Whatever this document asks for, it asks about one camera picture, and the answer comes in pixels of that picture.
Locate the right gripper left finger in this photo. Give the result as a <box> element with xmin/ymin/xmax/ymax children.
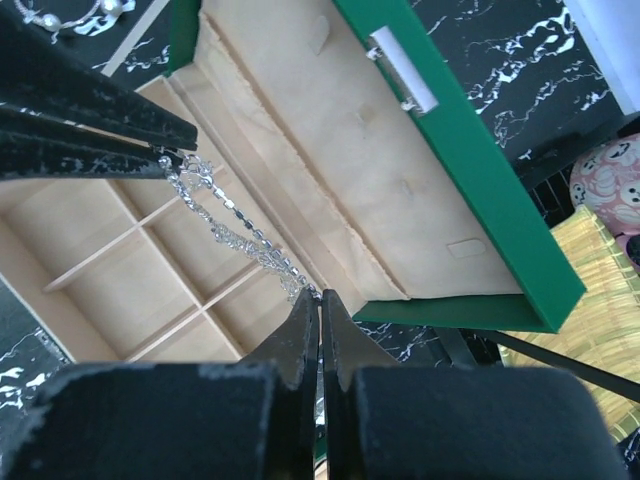
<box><xmin>4</xmin><ymin>292</ymin><xmax>319</xmax><ymax>479</ymax></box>

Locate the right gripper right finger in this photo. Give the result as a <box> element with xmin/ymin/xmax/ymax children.
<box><xmin>321</xmin><ymin>290</ymin><xmax>627</xmax><ymax>479</ymax></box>

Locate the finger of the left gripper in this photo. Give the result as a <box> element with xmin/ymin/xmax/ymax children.
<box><xmin>1</xmin><ymin>10</ymin><xmax>198</xmax><ymax>150</ymax></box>
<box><xmin>1</xmin><ymin>108</ymin><xmax>165</xmax><ymax>181</ymax></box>

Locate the silver chain necklace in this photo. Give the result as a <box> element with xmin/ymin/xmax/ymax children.
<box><xmin>157</xmin><ymin>152</ymin><xmax>324</xmax><ymax>304</ymax></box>

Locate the large green jewelry box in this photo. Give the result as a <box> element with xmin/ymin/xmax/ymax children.
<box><xmin>1</xmin><ymin>1</ymin><xmax>585</xmax><ymax>362</ymax></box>

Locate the yellow bamboo mat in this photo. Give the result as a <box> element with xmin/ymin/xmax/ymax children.
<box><xmin>499</xmin><ymin>204</ymin><xmax>640</xmax><ymax>441</ymax></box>

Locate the pink patterned cup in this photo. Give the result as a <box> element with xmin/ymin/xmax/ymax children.
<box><xmin>569</xmin><ymin>134</ymin><xmax>639</xmax><ymax>267</ymax></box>

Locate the silver pearl bracelet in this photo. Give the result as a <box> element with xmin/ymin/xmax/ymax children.
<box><xmin>12</xmin><ymin>0</ymin><xmax>139</xmax><ymax>36</ymax></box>

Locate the black wire dish rack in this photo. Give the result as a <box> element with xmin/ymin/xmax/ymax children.
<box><xmin>426</xmin><ymin>171</ymin><xmax>639</xmax><ymax>415</ymax></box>

